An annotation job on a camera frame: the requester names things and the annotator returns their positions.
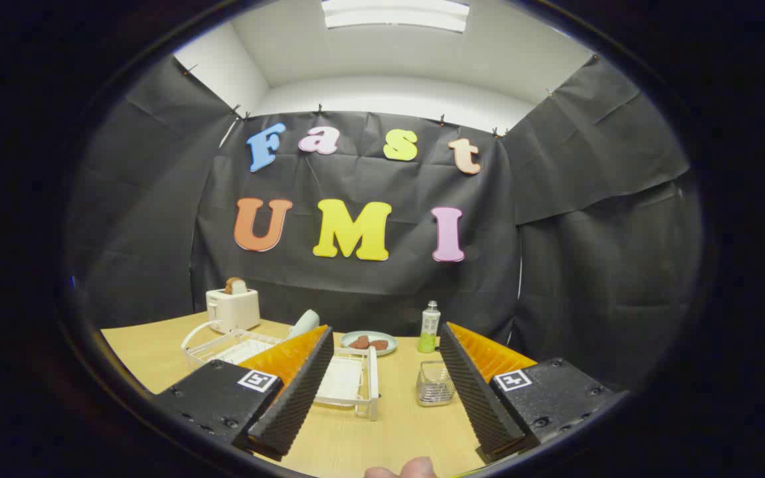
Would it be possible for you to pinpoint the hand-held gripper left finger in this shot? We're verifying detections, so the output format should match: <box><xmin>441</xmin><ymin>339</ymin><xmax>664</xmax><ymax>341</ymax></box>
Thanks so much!
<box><xmin>152</xmin><ymin>324</ymin><xmax>335</xmax><ymax>461</ymax></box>

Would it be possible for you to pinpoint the white dish rack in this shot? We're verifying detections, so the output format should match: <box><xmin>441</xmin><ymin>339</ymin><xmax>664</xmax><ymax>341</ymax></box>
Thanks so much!
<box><xmin>181</xmin><ymin>320</ymin><xmax>381</xmax><ymax>422</ymax></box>

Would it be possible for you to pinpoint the black backdrop cloth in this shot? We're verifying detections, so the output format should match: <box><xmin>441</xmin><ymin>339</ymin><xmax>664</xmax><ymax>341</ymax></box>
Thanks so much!
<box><xmin>64</xmin><ymin>54</ymin><xmax>705</xmax><ymax>392</ymax></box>

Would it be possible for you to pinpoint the white toaster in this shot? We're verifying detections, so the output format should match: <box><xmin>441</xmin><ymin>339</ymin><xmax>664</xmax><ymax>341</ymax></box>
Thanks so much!
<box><xmin>206</xmin><ymin>288</ymin><xmax>261</xmax><ymax>334</ymax></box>

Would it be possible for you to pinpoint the metal wire basket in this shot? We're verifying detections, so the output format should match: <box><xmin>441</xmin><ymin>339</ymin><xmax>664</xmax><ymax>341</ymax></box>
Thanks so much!
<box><xmin>416</xmin><ymin>360</ymin><xmax>456</xmax><ymax>407</ymax></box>

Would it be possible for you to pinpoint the ceiling light panel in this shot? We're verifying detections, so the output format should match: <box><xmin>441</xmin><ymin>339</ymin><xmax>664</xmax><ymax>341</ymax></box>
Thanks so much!
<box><xmin>321</xmin><ymin>0</ymin><xmax>471</xmax><ymax>34</ymax></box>

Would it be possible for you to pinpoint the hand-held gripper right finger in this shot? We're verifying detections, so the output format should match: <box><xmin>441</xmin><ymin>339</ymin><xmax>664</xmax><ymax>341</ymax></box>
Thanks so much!
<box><xmin>438</xmin><ymin>322</ymin><xmax>628</xmax><ymax>464</ymax></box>

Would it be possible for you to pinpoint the pale green plate with meat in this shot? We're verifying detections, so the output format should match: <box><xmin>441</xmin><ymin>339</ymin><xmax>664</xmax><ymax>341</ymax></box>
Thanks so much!
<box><xmin>340</xmin><ymin>331</ymin><xmax>398</xmax><ymax>357</ymax></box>

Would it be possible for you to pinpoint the green and white bottle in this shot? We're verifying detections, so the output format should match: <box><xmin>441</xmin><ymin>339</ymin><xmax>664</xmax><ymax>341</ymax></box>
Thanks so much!
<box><xmin>418</xmin><ymin>300</ymin><xmax>442</xmax><ymax>354</ymax></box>

